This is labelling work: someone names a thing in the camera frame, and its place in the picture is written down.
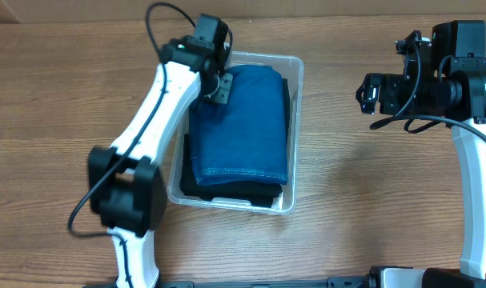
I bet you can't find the blue denim cloth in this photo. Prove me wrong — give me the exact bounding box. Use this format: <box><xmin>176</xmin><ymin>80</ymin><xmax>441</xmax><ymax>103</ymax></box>
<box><xmin>189</xmin><ymin>65</ymin><xmax>288</xmax><ymax>186</ymax></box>

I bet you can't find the black garment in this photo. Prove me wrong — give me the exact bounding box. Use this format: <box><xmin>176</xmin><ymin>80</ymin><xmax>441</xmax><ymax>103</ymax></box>
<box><xmin>199</xmin><ymin>196</ymin><xmax>274</xmax><ymax>208</ymax></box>
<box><xmin>282</xmin><ymin>78</ymin><xmax>290</xmax><ymax>138</ymax></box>

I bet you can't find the clear plastic storage bin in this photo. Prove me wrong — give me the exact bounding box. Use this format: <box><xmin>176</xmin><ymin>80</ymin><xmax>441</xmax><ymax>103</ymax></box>
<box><xmin>167</xmin><ymin>51</ymin><xmax>304</xmax><ymax>214</ymax></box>

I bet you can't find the black cloth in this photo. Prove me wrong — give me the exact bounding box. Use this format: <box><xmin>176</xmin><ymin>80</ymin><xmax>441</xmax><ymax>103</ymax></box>
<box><xmin>179</xmin><ymin>134</ymin><xmax>282</xmax><ymax>198</ymax></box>

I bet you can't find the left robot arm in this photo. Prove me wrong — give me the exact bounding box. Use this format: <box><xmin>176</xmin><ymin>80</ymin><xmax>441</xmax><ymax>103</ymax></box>
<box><xmin>82</xmin><ymin>14</ymin><xmax>233</xmax><ymax>287</ymax></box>

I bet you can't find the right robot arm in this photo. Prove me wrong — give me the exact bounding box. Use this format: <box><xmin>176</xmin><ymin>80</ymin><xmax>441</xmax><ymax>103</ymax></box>
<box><xmin>355</xmin><ymin>20</ymin><xmax>486</xmax><ymax>287</ymax></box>

